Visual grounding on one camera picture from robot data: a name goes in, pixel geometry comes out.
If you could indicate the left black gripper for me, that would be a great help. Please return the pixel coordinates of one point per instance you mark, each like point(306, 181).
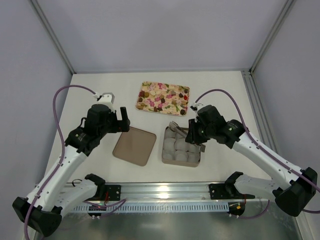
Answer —
point(120, 122)

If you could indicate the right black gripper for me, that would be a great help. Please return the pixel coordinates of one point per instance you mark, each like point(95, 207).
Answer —
point(193, 133)

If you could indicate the metal tongs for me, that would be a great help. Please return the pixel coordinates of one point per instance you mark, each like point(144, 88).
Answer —
point(184, 132)

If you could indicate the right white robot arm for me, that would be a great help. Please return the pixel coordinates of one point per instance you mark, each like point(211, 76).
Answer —
point(290, 186)

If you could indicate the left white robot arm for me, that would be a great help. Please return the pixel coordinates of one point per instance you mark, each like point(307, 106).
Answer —
point(44, 208)

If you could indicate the dark round swirl chocolate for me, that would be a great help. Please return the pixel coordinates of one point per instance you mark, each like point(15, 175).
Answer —
point(182, 112)

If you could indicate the beige tin lid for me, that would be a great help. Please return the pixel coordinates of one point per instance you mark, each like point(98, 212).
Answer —
point(135, 146)

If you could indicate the beige tin box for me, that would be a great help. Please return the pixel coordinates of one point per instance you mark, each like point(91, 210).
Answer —
point(176, 151)

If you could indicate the floral tray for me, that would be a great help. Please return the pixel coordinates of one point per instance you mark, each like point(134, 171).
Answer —
point(163, 98)

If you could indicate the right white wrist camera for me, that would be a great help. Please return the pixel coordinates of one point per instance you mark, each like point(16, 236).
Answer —
point(196, 106)

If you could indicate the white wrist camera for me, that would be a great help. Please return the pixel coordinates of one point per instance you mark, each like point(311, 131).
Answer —
point(196, 106)
point(106, 98)

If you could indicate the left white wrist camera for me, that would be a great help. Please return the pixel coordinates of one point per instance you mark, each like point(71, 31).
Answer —
point(106, 98)

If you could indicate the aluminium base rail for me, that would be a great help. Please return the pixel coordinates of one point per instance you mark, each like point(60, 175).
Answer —
point(161, 197)

